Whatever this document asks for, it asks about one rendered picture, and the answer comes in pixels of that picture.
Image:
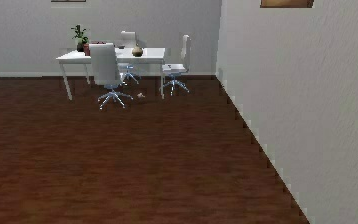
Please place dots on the white swivel chair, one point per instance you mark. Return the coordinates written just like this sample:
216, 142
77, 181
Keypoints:
103, 65
183, 55
128, 39

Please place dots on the small tan floor object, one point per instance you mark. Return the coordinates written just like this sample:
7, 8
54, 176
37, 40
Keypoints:
140, 95

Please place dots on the white table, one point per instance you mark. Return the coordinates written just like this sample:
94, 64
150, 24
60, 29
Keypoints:
143, 57

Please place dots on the small dark table object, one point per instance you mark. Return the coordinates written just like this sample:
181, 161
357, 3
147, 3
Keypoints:
121, 47

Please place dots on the green house plant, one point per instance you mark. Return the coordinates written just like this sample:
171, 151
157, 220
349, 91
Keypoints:
79, 35

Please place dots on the brown framed picture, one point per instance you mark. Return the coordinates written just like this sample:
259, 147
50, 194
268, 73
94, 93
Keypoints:
286, 3

